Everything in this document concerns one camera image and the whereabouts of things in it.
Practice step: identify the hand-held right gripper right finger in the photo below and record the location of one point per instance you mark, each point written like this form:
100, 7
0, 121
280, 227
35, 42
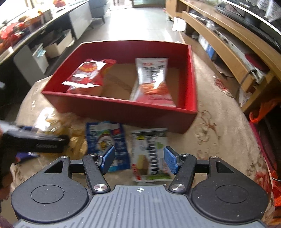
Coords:
171, 160

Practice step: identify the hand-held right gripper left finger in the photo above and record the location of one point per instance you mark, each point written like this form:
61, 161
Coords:
108, 158

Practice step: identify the dark blue snack packet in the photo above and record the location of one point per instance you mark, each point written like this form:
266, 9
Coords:
26, 155

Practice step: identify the blue sausage packet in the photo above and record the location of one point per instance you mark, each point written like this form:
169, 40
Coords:
105, 138

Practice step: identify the green white snack packet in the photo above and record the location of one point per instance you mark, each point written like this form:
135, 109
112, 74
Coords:
147, 149

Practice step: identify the clear packet of yellow crisps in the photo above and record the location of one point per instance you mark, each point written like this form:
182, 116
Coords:
54, 121

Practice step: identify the red cardboard box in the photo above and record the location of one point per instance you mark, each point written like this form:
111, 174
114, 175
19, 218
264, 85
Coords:
131, 114

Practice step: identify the long red white snack packet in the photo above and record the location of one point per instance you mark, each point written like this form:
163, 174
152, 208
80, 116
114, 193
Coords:
151, 83

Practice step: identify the red chip bag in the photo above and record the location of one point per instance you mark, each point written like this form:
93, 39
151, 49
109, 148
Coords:
87, 74

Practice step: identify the floral beige tablecloth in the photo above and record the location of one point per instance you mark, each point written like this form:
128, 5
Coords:
219, 149

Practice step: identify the grey white panel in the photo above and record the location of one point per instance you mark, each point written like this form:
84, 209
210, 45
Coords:
24, 63

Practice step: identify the open cardboard box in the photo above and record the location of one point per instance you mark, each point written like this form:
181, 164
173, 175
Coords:
59, 47

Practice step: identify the orange plastic bag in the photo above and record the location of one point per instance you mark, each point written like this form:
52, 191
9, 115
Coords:
263, 109

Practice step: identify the pile of red packets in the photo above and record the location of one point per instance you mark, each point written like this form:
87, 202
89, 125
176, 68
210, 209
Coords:
13, 34

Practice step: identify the blue white box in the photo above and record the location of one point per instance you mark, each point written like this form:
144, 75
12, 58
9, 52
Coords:
208, 49

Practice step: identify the dark long counter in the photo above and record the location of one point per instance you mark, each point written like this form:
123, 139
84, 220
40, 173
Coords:
44, 26

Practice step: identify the wooden television cabinet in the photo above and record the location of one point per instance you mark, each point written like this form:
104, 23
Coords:
230, 57

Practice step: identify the white media player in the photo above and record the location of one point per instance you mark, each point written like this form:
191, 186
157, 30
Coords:
239, 56

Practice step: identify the dark red folder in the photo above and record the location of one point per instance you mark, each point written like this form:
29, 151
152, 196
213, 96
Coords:
258, 61

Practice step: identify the white cabinet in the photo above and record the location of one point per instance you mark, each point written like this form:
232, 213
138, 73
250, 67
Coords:
80, 19

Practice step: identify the white plastic bag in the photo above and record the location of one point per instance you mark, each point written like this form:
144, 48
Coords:
179, 24

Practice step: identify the grey armchair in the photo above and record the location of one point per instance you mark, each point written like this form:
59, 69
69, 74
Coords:
98, 8

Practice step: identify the black television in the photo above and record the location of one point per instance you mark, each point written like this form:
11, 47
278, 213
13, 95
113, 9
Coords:
252, 19

